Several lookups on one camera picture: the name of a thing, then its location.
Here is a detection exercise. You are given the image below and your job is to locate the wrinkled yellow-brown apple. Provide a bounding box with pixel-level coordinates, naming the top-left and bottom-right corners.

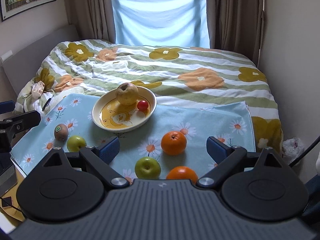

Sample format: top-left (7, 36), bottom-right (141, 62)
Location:
top-left (116, 82), bottom-right (139, 106)

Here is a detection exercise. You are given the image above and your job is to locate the brown right curtain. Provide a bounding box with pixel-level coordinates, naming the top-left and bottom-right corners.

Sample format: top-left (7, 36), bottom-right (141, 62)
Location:
top-left (207, 0), bottom-right (264, 64)

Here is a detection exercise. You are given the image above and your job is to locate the white plastic bag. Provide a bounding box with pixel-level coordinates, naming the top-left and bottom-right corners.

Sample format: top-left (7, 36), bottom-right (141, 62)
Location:
top-left (283, 137), bottom-right (305, 164)

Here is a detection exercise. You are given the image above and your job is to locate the red tomato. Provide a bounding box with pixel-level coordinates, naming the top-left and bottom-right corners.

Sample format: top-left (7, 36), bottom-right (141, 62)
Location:
top-left (137, 100), bottom-right (149, 112)

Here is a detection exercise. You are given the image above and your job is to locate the brown kiwi with sticker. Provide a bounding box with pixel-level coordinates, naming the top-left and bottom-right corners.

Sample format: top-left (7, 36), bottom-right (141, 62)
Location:
top-left (54, 124), bottom-right (68, 141)

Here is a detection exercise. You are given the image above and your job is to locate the medium orange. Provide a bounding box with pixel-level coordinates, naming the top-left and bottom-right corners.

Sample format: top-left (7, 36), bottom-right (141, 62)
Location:
top-left (161, 131), bottom-right (187, 156)

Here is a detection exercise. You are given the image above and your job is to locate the black cable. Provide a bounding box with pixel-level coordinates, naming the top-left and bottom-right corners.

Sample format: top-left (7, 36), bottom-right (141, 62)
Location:
top-left (289, 134), bottom-right (320, 168)

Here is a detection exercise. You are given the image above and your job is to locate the yellow wooden stool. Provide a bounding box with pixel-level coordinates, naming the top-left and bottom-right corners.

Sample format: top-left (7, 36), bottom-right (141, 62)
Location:
top-left (1, 168), bottom-right (25, 222)

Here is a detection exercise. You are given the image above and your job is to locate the large green apple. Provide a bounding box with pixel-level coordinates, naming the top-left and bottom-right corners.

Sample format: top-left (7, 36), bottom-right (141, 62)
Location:
top-left (135, 157), bottom-right (161, 179)

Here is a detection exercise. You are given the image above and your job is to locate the large orange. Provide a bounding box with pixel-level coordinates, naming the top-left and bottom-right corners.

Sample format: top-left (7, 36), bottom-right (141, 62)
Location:
top-left (166, 166), bottom-right (198, 184)

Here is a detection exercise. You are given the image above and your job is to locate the cream oval bear dish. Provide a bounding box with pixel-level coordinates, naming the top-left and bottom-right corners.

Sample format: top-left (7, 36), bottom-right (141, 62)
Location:
top-left (92, 85), bottom-right (157, 133)

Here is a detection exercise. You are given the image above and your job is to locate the grey bed headboard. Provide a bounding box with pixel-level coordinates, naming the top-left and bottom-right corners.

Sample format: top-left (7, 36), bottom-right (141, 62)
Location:
top-left (3, 25), bottom-right (80, 94)

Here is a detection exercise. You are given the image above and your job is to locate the light blue daisy cloth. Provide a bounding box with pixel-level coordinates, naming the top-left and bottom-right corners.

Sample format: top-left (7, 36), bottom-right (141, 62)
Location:
top-left (11, 94), bottom-right (255, 180)

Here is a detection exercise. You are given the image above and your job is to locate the brown curtain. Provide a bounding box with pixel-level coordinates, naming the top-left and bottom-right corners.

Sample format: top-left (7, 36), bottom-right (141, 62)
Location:
top-left (207, 0), bottom-right (264, 64)
top-left (65, 0), bottom-right (116, 43)

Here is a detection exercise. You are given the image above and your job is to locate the small green apple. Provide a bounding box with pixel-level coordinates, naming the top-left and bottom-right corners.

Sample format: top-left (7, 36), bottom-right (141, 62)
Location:
top-left (67, 135), bottom-right (87, 152)

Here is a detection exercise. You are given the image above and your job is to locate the brown left curtain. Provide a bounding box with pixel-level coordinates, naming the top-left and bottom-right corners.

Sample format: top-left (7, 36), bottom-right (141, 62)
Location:
top-left (65, 0), bottom-right (116, 43)

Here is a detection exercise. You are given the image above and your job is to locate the striped floral bed quilt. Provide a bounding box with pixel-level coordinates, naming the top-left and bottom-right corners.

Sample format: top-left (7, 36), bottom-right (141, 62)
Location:
top-left (14, 40), bottom-right (283, 150)

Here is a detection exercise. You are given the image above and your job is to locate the light blue window sheet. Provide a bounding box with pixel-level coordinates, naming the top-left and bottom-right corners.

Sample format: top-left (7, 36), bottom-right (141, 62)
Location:
top-left (112, 0), bottom-right (210, 48)

